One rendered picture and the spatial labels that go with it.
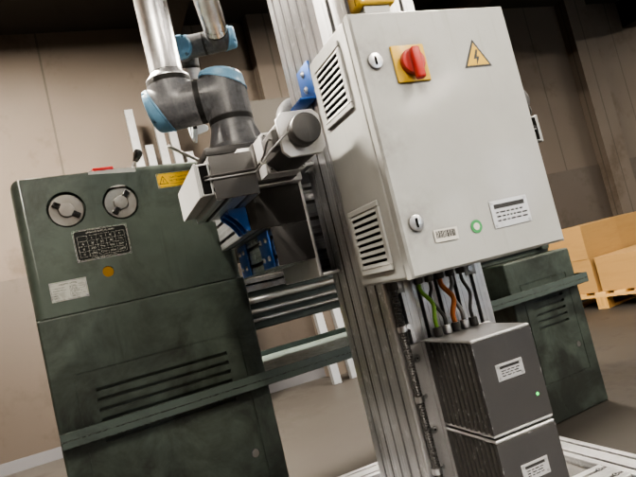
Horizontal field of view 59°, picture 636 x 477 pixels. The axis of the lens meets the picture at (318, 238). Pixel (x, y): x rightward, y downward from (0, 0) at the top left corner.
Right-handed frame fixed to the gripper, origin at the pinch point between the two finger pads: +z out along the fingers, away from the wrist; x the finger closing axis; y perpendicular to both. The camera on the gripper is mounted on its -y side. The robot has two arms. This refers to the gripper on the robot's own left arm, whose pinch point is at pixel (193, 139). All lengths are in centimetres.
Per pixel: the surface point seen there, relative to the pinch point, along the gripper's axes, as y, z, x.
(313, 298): 26, 60, -28
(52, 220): -51, 19, -27
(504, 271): 110, 66, -37
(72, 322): -52, 46, -36
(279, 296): 14, 56, -27
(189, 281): -18, 43, -34
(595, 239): 372, 119, 112
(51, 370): -59, 57, -39
